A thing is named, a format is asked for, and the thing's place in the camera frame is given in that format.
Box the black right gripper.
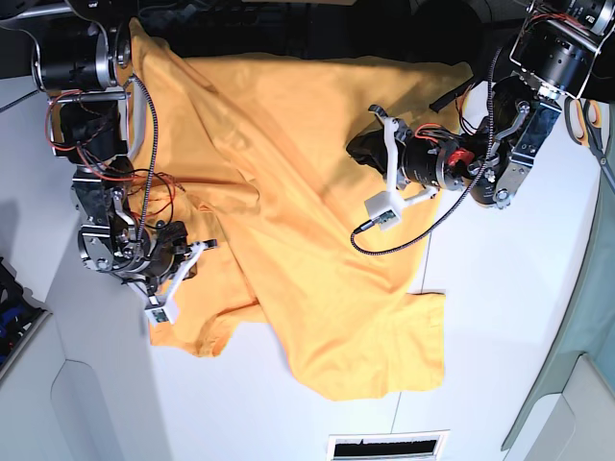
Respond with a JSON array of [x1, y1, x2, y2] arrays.
[[114, 221, 191, 294]]

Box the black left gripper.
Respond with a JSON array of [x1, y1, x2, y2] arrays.
[[346, 129, 473, 189]]

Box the orange yellow t-shirt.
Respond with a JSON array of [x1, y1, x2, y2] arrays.
[[130, 21, 470, 400]]

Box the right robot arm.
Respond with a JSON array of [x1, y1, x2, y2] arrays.
[[3, 1, 205, 297]]

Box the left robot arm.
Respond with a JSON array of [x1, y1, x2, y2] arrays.
[[347, 1, 614, 223]]

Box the blue black clutter bin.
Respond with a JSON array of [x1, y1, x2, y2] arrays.
[[1, 257, 50, 372]]

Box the white slotted vent plate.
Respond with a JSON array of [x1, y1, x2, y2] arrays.
[[327, 430, 450, 461]]

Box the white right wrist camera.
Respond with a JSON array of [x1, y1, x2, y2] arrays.
[[122, 239, 218, 326]]

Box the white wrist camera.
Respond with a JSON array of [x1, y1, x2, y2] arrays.
[[122, 239, 218, 326], [365, 105, 438, 231]]

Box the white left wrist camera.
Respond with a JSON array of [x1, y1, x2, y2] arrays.
[[365, 105, 438, 231]]

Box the orange handled scissors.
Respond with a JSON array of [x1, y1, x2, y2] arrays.
[[564, 97, 614, 191]]

